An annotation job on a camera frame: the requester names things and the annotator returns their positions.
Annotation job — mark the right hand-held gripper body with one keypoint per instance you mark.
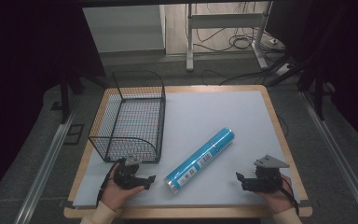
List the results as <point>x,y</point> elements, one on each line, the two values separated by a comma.
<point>268,177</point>

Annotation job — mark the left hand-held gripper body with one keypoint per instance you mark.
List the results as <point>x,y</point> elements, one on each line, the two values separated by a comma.
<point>125,175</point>

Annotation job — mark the blue cylindrical tube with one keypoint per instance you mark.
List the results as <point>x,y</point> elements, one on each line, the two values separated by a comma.
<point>199,160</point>

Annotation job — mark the person's left hand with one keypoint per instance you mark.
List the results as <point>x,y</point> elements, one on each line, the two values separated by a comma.
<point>113,194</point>

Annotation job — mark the person's right hand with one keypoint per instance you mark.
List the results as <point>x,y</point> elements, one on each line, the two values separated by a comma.
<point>278,199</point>

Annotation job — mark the wooden table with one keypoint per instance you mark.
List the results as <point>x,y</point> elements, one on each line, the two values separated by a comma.
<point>180,212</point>

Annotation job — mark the light blue table mat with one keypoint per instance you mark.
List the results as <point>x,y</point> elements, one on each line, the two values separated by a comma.
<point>214,112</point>

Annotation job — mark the black metal stand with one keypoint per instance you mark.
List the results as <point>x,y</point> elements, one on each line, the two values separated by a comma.
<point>318,93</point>
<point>64,99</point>

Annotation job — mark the white power strip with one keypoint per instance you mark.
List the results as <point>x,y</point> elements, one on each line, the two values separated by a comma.
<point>283,69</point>

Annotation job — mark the dark curtain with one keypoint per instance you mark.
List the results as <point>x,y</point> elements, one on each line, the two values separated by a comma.
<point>348,62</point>
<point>21,62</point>

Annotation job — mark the black floor frame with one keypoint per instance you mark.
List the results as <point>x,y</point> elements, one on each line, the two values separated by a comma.
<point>74,133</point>

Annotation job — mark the metal floor rail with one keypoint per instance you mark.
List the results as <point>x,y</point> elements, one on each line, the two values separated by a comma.
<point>338,155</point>
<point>46,161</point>

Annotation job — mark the white wall board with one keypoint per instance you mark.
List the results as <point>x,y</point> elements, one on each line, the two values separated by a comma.
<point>124,28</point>

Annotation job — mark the white metal desk frame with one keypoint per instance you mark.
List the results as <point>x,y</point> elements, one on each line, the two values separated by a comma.
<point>227,21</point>

